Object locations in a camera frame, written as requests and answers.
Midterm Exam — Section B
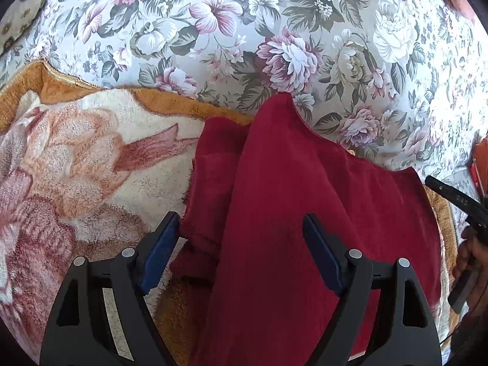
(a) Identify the cream patterned pillow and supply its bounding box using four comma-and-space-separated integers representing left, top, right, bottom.
0, 0, 51, 56

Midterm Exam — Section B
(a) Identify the dark red sweater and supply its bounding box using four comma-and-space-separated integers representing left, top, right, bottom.
170, 93, 445, 366

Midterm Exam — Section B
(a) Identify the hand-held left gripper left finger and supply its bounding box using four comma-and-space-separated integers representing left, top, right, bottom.
38, 211, 183, 366

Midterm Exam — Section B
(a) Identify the person's right hand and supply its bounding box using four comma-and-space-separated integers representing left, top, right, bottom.
452, 228, 478, 287

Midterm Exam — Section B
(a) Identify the floral bed sheet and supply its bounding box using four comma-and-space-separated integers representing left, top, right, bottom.
0, 0, 488, 237

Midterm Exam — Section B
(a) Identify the plush printed blanket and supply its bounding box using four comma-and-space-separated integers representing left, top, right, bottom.
0, 59, 458, 366

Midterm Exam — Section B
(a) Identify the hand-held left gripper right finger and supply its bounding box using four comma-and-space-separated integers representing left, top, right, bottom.
302, 213, 443, 366

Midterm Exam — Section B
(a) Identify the red object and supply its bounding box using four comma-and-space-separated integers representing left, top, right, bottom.
471, 147, 488, 197

